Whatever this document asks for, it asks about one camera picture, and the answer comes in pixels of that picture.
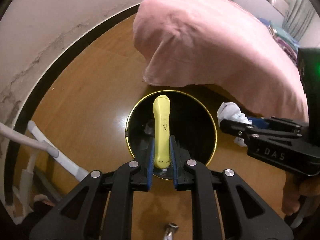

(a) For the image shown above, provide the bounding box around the person's right hand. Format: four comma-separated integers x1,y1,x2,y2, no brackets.
281,172,319,216

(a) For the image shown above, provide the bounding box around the black gold trash bin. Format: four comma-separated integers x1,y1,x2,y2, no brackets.
125,90,217,183

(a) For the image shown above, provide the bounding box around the white tissue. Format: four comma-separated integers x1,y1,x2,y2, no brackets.
216,101,253,147

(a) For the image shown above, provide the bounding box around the white desk leg frame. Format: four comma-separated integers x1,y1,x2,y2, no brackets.
0,120,90,224

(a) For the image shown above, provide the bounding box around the yellow banana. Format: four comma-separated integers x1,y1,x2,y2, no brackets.
153,94,170,170

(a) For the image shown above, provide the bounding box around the pink bed sheet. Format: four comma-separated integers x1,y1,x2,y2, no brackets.
133,0,308,121

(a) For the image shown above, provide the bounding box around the chrome chair base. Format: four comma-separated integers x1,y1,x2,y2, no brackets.
163,223,179,240

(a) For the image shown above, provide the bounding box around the folded blankets pile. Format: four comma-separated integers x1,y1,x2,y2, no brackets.
258,18,300,65

